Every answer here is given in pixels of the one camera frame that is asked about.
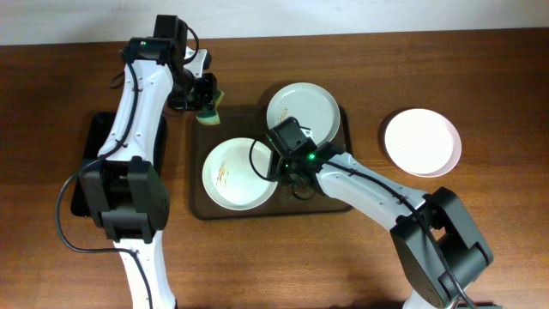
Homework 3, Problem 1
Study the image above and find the green yellow sponge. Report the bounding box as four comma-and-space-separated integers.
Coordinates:
196, 89, 225, 125

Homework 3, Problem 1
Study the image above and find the white cream plate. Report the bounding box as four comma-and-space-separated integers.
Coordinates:
202, 137, 277, 211

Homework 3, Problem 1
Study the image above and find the pink plate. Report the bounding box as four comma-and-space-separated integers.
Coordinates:
383, 108, 462, 178

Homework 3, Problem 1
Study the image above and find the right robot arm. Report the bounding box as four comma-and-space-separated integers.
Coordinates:
268, 144, 494, 308

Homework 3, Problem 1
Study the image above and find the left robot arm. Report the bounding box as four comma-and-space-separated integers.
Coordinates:
75, 38, 223, 308

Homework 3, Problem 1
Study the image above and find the brown serving tray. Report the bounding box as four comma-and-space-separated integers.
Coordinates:
188, 106, 351, 221

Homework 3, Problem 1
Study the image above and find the black tray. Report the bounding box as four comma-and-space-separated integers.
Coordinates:
69, 112, 168, 218

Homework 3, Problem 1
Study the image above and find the light blue-grey plate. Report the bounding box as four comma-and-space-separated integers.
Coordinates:
266, 82, 341, 144

